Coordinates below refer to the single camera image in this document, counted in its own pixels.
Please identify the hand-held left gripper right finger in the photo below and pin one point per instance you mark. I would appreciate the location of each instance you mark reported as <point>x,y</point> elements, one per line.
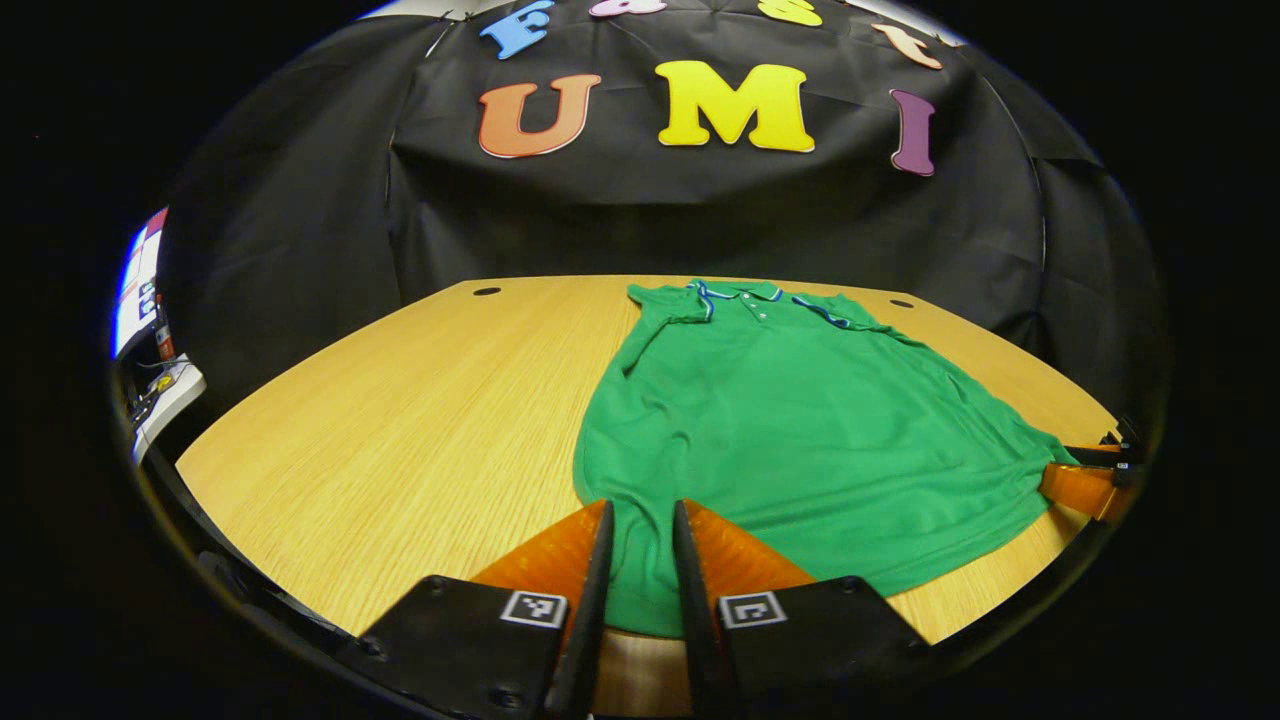
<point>700,620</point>

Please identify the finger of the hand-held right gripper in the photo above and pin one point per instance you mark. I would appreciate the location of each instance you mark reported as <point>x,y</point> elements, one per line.
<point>1085,490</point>
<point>1125,435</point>

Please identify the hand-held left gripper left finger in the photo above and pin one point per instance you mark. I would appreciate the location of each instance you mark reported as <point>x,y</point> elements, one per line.
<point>588,620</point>

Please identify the green T-shirt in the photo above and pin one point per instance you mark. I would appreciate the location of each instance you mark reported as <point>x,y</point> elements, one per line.
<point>800,440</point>

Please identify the black backdrop cloth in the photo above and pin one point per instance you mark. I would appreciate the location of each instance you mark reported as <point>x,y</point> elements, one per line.
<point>700,220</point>

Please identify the white side table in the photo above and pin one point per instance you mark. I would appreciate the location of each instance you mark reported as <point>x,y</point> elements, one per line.
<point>175,400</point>

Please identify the red bottle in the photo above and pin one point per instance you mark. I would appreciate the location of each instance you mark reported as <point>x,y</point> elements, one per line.
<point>164,335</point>

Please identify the computer monitor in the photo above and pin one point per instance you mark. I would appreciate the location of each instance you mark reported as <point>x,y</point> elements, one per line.
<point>135,290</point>

